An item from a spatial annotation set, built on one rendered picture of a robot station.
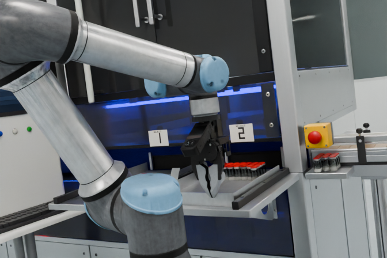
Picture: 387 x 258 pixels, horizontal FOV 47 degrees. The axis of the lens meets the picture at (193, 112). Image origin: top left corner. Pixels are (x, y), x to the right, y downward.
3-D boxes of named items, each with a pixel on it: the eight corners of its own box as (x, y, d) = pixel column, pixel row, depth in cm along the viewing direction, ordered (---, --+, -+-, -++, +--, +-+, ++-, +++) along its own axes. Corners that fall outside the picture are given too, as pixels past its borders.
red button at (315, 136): (311, 143, 140) (309, 130, 140) (323, 142, 138) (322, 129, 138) (307, 145, 137) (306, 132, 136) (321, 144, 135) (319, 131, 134)
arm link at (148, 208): (148, 260, 81) (139, 186, 80) (113, 246, 92) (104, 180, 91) (200, 240, 89) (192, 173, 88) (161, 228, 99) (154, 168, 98)
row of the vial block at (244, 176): (212, 179, 149) (210, 165, 149) (262, 179, 140) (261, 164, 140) (209, 180, 147) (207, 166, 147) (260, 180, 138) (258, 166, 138)
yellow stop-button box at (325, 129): (311, 144, 146) (309, 122, 146) (334, 144, 143) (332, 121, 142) (305, 148, 140) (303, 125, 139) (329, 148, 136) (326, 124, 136)
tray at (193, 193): (208, 176, 155) (207, 166, 155) (280, 175, 142) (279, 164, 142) (151, 204, 126) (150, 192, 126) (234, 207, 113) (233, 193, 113)
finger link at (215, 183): (231, 193, 118) (227, 158, 118) (221, 199, 113) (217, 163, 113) (220, 193, 120) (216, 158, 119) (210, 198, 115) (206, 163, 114)
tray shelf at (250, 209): (138, 175, 185) (137, 171, 185) (306, 173, 150) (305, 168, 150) (48, 209, 144) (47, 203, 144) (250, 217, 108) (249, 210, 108)
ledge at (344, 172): (317, 169, 154) (316, 164, 154) (356, 169, 147) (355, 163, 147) (305, 179, 142) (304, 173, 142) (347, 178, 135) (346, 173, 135)
